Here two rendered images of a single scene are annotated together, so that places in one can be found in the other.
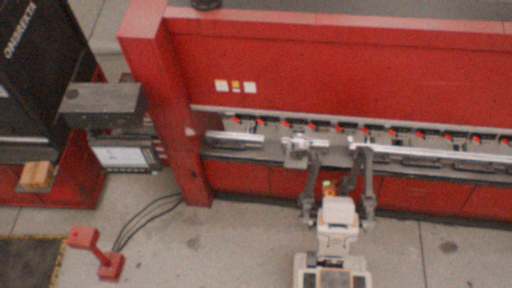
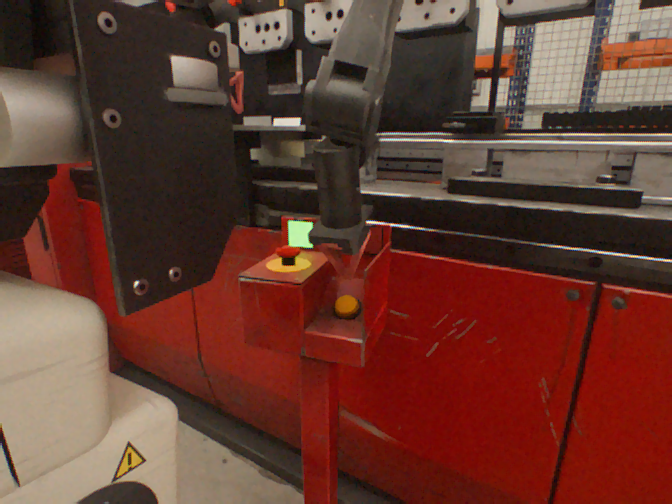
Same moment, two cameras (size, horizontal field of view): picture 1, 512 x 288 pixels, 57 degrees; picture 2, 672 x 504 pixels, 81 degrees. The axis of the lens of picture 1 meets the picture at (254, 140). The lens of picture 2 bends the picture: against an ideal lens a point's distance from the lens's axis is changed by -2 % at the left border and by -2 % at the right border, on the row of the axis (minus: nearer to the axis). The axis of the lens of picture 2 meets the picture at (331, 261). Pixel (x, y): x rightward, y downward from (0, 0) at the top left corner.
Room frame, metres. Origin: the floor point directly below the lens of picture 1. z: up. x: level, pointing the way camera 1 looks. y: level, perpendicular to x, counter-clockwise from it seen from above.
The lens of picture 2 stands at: (1.22, -0.81, 0.98)
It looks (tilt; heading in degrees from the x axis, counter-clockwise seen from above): 18 degrees down; 18
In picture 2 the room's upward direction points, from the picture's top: straight up
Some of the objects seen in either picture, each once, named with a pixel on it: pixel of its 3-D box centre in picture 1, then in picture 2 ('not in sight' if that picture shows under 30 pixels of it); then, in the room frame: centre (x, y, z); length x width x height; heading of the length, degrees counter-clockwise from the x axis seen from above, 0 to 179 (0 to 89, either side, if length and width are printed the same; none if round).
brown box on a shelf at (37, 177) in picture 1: (34, 175); not in sight; (2.17, 1.82, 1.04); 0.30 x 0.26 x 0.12; 79
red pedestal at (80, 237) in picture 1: (97, 252); not in sight; (1.71, 1.48, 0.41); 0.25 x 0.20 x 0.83; 165
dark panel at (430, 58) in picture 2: not in sight; (320, 96); (2.77, -0.27, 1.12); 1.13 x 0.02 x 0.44; 75
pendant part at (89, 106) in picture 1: (119, 134); not in sight; (2.10, 0.96, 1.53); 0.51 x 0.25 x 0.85; 80
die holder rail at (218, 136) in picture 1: (234, 138); not in sight; (2.36, 0.16, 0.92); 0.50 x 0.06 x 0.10; 75
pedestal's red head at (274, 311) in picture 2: (335, 193); (318, 283); (1.80, -0.60, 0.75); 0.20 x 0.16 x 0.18; 88
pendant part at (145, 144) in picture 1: (128, 152); not in sight; (2.01, 0.93, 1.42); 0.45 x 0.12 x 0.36; 80
